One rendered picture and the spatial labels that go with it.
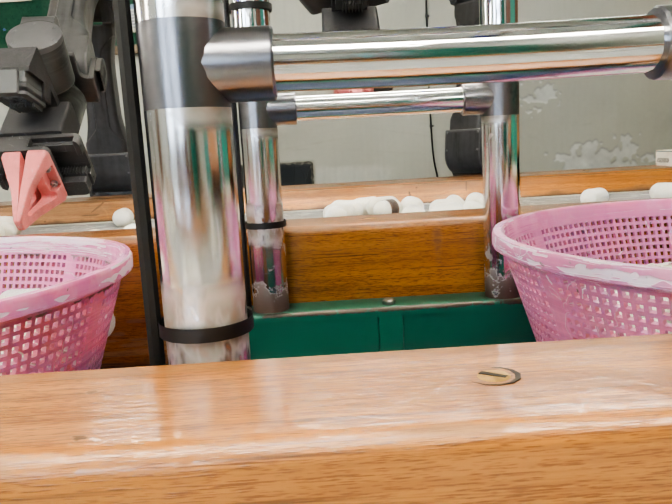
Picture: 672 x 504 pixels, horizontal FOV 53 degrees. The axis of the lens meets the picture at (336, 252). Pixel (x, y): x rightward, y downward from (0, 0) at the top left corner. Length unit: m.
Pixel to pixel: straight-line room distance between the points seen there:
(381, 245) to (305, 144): 2.27
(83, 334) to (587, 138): 2.59
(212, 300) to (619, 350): 0.10
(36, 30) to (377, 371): 0.70
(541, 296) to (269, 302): 0.18
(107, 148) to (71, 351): 0.85
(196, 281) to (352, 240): 0.27
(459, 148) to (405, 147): 1.62
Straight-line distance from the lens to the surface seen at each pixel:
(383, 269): 0.45
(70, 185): 0.79
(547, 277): 0.30
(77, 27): 0.95
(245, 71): 0.18
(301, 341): 0.43
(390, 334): 0.43
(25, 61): 0.76
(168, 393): 0.16
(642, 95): 2.87
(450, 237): 0.46
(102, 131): 1.14
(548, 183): 0.86
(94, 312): 0.31
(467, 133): 1.08
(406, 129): 2.70
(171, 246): 0.18
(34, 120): 0.80
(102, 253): 0.41
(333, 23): 0.83
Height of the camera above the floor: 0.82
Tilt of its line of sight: 9 degrees down
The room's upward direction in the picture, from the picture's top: 3 degrees counter-clockwise
